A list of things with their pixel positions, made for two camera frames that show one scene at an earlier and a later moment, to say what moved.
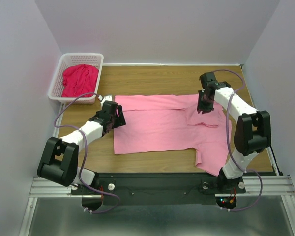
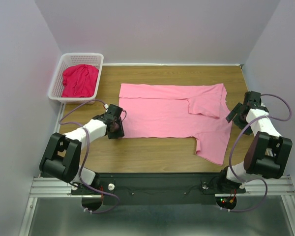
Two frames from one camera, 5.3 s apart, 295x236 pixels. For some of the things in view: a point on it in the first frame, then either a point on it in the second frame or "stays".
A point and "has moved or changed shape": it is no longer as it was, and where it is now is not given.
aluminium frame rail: x=42 y=188 stays
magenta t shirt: x=79 y=79 stays
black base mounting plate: x=156 y=189 stays
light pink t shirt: x=171 y=122 has moved or changed shape
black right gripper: x=205 y=109 → x=233 y=113
